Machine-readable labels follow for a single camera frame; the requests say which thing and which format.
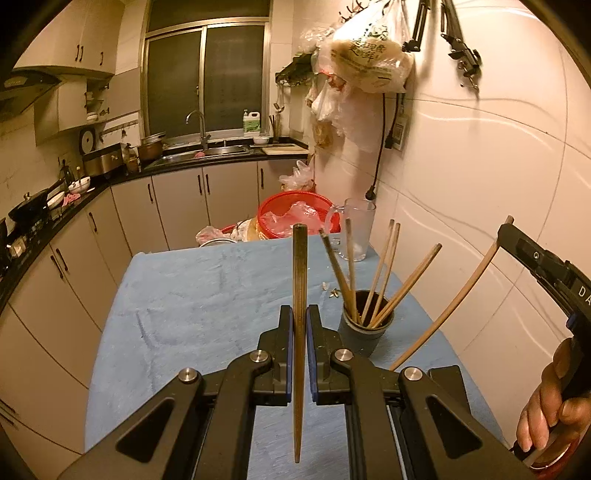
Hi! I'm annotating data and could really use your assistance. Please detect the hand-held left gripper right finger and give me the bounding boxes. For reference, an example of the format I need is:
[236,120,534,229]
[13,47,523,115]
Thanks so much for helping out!
[306,305,539,480]

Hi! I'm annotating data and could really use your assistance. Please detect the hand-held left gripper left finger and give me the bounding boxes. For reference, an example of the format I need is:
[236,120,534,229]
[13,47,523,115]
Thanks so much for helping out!
[58,305,294,480]

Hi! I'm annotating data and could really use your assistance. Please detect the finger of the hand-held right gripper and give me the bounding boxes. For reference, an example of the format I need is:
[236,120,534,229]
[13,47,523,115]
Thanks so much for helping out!
[498,223,570,290]

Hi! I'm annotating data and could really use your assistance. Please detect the black chopstick holder cup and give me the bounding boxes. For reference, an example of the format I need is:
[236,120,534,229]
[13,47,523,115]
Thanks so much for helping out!
[337,289,396,359]

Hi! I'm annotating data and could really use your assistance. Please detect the person's right hand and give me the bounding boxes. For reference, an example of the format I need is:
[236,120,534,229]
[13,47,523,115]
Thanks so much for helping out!
[516,338,591,454]

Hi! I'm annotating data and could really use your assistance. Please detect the blue towel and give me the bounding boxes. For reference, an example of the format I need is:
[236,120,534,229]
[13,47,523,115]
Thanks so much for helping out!
[84,239,505,480]

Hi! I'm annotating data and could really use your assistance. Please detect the clear glass pitcher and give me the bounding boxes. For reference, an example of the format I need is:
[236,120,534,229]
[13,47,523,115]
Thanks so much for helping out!
[325,198,378,263]

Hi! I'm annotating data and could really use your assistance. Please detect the clear crumpled plastic bag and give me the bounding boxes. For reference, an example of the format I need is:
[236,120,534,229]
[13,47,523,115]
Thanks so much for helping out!
[270,201,331,232]

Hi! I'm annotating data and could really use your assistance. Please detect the pink plastic bag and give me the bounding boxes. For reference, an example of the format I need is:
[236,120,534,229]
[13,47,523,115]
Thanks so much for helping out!
[195,226,237,246]

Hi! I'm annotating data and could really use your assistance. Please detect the red plastic basket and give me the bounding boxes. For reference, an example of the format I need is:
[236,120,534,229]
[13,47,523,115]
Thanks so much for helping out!
[256,191,342,241]

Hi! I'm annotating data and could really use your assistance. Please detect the grey lower kitchen cabinets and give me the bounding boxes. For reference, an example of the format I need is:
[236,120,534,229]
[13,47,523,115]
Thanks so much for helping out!
[0,158,308,468]

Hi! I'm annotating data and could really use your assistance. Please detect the clear hanging plastic bag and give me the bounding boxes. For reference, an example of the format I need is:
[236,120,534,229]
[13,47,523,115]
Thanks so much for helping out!
[338,87,385,154]

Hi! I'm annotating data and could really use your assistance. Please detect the wooden cutting board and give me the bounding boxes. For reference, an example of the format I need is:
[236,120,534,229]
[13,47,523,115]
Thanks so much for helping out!
[262,144,310,156]

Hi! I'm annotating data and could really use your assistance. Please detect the steel kitchen sink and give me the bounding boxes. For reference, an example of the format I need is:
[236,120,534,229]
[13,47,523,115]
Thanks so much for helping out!
[158,144,251,163]

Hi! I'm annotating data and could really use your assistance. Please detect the hanging bag of noodles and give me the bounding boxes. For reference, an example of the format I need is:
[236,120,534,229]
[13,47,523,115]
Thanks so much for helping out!
[329,0,415,94]

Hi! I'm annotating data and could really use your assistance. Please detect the white hanging plastic bag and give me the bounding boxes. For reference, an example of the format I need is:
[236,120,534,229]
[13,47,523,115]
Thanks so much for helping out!
[306,75,345,124]

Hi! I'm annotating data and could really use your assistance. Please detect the copper cooking pot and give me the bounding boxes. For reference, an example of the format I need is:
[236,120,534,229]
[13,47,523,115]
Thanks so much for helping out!
[137,131,167,163]

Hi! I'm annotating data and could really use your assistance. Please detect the chrome sink faucet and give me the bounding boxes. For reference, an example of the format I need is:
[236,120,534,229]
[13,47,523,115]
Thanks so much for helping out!
[185,110,212,151]

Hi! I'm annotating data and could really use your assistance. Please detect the gas stove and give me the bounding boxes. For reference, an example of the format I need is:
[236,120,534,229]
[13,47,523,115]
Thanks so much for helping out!
[0,207,52,260]

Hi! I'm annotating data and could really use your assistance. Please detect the kitchen window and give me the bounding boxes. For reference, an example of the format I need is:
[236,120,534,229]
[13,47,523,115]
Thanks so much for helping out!
[142,0,271,140]

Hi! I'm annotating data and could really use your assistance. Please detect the round kitchen scale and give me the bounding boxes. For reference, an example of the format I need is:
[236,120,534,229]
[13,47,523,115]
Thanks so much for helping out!
[78,126,99,156]

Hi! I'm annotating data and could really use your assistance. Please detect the black wok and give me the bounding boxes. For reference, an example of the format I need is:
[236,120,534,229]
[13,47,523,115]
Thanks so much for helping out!
[8,177,66,223]

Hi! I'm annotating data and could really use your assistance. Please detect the upper kitchen cabinet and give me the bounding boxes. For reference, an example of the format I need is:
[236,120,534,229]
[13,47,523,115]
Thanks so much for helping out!
[13,0,126,145]

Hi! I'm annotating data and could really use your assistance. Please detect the range hood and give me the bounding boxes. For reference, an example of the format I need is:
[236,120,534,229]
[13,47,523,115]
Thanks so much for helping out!
[0,68,64,121]

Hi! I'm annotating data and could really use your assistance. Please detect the black power cable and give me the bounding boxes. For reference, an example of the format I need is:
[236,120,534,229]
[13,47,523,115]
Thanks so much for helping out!
[366,91,389,202]

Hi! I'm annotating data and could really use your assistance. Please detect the wall power socket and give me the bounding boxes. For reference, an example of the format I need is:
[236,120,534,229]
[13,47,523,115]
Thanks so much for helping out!
[385,93,410,151]

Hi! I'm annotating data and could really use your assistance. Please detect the black wall rack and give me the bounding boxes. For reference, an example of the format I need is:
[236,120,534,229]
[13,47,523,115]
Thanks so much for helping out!
[275,59,320,87]

